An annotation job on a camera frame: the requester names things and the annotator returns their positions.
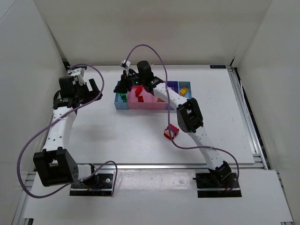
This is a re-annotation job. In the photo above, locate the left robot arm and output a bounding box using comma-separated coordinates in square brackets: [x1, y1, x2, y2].
[33, 75, 102, 187]

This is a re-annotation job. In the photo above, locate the small pink bin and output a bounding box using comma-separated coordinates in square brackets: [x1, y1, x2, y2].
[152, 97, 167, 110]

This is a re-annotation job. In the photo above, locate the aluminium front rail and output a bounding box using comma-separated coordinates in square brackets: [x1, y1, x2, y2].
[38, 163, 269, 170]

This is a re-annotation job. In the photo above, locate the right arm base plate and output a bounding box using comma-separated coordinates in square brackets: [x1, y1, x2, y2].
[193, 172, 242, 198]

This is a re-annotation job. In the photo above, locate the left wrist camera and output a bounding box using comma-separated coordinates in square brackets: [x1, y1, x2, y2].
[67, 67, 85, 86]

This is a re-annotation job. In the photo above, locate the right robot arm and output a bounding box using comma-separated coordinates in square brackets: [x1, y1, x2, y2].
[114, 60, 232, 183]

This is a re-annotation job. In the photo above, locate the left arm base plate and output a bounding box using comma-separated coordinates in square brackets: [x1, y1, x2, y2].
[69, 170, 115, 197]

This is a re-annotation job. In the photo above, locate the red curved lego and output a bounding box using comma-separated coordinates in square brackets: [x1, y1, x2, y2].
[137, 96, 144, 103]

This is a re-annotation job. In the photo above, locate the red purple lego block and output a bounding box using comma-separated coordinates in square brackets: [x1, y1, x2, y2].
[166, 124, 179, 136]

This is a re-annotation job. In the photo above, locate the light blue left bin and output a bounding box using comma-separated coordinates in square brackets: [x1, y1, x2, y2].
[114, 93, 129, 110]

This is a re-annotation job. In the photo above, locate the lavender lego piece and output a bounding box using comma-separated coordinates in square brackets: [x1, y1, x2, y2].
[171, 86, 178, 92]

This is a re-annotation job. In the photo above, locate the light blue bin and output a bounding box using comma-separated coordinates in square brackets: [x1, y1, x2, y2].
[114, 93, 129, 110]
[179, 81, 192, 99]

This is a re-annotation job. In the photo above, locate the red semicircle lego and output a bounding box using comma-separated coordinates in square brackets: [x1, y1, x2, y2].
[135, 86, 143, 97]

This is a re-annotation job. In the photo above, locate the large pink bin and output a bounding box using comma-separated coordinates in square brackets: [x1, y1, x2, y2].
[127, 86, 153, 110]

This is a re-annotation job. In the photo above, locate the red flower lego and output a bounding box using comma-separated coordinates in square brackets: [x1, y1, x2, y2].
[164, 128, 177, 140]

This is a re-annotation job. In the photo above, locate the yellow lego brick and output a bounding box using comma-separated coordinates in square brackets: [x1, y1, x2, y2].
[180, 87, 188, 96]

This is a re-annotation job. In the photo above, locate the light blue right bin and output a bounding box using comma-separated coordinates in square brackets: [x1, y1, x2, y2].
[179, 81, 192, 99]

